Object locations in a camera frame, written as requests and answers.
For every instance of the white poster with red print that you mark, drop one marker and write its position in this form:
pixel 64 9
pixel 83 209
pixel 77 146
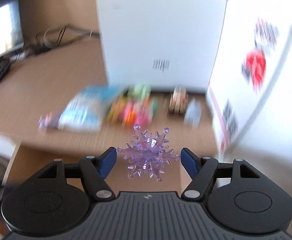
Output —
pixel 256 65

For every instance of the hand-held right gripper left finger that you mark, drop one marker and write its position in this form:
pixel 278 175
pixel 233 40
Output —
pixel 108 161

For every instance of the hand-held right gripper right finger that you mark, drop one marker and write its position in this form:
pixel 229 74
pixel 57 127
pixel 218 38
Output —
pixel 188 162

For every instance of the blue and white packet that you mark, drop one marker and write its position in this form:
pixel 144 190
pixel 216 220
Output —
pixel 86 107

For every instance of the brown striped toy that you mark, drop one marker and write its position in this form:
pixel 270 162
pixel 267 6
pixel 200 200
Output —
pixel 178 100

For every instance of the pale blue small toy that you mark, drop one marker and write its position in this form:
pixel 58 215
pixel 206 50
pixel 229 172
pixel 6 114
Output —
pixel 193 113

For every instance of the small purple toy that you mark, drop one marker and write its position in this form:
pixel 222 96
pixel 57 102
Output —
pixel 47 122

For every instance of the colourful toy pile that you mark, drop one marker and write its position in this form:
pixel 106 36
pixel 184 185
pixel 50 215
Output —
pixel 133 105

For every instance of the purple plastic snowflake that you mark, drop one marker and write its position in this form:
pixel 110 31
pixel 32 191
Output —
pixel 148 155

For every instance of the white computer case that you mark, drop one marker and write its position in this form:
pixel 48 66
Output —
pixel 161 30

